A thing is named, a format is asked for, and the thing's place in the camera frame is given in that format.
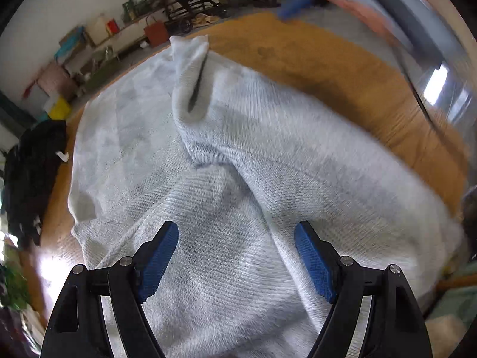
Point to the open cardboard box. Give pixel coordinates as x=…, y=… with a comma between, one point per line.
x=72, y=33

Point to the pale green cushion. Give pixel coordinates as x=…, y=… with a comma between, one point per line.
x=454, y=305

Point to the teal cloth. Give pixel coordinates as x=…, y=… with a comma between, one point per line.
x=69, y=48

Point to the red box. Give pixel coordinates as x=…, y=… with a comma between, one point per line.
x=111, y=27

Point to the green plastic bottle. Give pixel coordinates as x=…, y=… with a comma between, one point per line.
x=15, y=287

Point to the olive green crate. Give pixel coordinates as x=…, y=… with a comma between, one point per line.
x=100, y=78

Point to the yellow shopping bag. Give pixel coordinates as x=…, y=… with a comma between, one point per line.
x=59, y=108

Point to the black striped garment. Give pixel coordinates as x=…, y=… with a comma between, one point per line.
x=37, y=164

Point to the green gift box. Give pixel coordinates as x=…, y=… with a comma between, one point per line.
x=130, y=9

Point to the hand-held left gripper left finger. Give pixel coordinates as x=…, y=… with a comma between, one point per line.
x=158, y=264

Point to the pink suitcase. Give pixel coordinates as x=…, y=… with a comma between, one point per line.
x=56, y=80

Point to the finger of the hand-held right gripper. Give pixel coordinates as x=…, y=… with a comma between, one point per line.
x=294, y=5

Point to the tan crumpled cloth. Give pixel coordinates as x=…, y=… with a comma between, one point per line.
x=203, y=18

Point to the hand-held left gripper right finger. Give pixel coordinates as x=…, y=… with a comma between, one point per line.
x=315, y=264

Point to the white low cabinet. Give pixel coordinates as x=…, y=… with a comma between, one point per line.
x=128, y=39

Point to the grey knit sweater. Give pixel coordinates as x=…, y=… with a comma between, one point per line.
x=261, y=156

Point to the orange paper bag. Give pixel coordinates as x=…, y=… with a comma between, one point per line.
x=156, y=33

